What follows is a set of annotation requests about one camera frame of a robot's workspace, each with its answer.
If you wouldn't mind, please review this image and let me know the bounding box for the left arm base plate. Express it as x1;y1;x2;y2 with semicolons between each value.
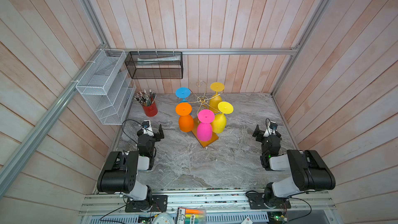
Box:
125;195;168;213

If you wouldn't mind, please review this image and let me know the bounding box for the black mesh wall basket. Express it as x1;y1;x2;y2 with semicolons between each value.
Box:
124;51;183;79

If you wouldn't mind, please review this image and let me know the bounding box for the white round device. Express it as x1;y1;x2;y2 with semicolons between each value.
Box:
151;213;175;224

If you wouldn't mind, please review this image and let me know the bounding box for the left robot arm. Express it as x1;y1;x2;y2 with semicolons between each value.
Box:
96;120;164;212

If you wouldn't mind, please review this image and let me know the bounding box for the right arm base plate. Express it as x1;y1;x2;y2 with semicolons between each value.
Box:
245;190;291;209

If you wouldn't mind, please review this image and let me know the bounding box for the red pen cup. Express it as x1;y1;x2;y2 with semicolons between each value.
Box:
143;101;158;117

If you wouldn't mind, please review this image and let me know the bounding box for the light yellow wine glass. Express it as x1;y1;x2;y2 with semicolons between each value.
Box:
211;101;234;134

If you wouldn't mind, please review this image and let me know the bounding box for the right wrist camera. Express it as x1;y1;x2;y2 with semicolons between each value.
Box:
263;119;278;137

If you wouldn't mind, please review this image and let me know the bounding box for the pink wine glass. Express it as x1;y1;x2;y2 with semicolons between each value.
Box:
197;110;215;142

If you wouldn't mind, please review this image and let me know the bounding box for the dark yellow wine glass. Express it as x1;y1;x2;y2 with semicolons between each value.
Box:
209;82;225;114

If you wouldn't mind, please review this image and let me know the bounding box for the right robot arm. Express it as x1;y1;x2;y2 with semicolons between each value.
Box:
247;121;336;209

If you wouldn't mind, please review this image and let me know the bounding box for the pens bundle in cup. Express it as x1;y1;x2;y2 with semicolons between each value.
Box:
134;89;157;107

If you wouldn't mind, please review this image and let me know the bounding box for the orange wine glass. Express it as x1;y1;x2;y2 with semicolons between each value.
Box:
176;102;194;132

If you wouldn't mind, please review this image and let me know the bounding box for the gold wine glass rack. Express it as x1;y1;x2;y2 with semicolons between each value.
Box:
175;82;225;148

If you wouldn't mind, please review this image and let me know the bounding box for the highlighter marker box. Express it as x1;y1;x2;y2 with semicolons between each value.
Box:
175;207;206;224

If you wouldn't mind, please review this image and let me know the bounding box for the blue wine glass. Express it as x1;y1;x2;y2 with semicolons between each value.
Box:
175;87;191;103

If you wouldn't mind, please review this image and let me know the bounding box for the white mesh wall organizer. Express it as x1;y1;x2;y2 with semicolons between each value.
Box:
76;49;136;125

